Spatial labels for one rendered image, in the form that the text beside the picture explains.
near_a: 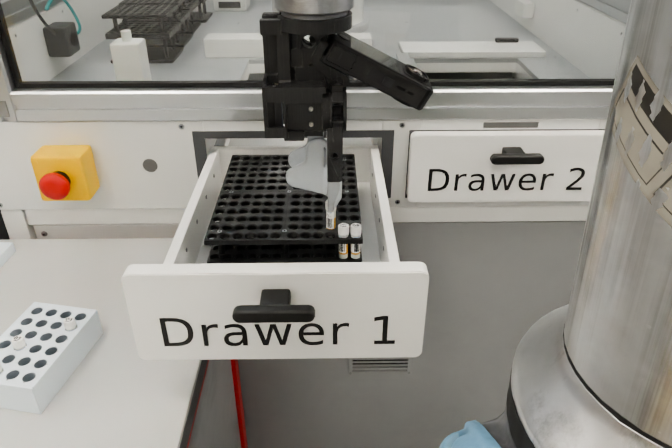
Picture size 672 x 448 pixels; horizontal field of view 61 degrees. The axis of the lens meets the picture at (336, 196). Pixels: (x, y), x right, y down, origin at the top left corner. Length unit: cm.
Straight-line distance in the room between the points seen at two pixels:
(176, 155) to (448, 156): 40
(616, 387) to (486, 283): 85
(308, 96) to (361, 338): 25
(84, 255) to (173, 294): 37
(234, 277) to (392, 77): 24
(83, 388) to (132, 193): 33
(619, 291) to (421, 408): 106
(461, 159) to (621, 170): 69
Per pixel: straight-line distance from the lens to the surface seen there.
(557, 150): 89
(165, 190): 91
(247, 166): 80
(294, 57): 57
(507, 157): 83
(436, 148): 84
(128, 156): 90
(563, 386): 21
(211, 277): 55
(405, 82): 57
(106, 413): 69
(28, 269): 94
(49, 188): 88
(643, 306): 17
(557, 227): 100
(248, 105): 83
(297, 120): 57
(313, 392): 118
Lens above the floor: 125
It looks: 29 degrees down
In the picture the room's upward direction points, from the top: straight up
